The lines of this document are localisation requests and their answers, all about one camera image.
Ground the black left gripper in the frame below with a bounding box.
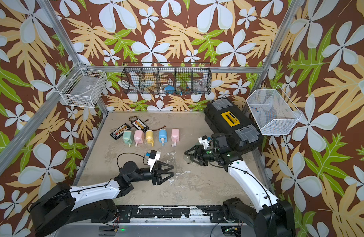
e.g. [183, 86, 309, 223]
[129, 160, 173, 185]

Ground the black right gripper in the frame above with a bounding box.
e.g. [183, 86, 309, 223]
[185, 145, 221, 166]

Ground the pink pencil sharpener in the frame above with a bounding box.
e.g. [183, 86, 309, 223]
[134, 130, 144, 147]
[171, 128, 180, 147]

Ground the blue pencil sharpener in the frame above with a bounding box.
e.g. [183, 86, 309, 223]
[158, 128, 167, 146]

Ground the yellow pencil sharpener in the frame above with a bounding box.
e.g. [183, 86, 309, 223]
[145, 129, 154, 147]

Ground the green pencil sharpener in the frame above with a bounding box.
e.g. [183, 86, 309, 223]
[122, 130, 134, 147]

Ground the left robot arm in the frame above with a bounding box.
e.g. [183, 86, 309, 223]
[29, 161, 174, 237]

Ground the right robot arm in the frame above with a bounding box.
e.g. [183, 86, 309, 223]
[184, 133, 296, 237]

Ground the black yellow-latch toolbox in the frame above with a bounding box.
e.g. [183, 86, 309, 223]
[204, 99, 264, 155]

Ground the black charging board right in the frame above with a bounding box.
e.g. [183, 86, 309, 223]
[131, 119, 149, 132]

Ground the black charging board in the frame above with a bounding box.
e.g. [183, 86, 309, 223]
[110, 123, 131, 140]
[131, 119, 149, 132]

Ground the black charging board left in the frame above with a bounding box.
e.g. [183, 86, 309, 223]
[110, 123, 131, 140]

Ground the white mesh basket right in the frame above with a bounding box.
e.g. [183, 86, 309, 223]
[247, 89, 303, 136]

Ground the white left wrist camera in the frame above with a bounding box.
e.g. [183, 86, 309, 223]
[145, 150, 161, 171]

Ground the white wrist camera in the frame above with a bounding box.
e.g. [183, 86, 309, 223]
[198, 136, 211, 150]
[145, 150, 161, 171]

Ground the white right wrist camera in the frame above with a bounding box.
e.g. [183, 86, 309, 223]
[198, 136, 211, 150]

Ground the black wire basket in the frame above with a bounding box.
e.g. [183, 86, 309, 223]
[120, 62, 212, 95]

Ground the white wire basket left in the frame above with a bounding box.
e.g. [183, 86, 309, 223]
[57, 63, 108, 108]

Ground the aluminium frame back bar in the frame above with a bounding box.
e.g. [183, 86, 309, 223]
[81, 66, 264, 74]

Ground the aluminium frame post right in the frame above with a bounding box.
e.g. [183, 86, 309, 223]
[242, 0, 305, 116]

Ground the aluminium frame post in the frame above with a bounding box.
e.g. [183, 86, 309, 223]
[242, 0, 305, 116]
[38, 1, 108, 116]

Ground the aluminium frame post left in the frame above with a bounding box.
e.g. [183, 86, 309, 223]
[38, 1, 108, 116]

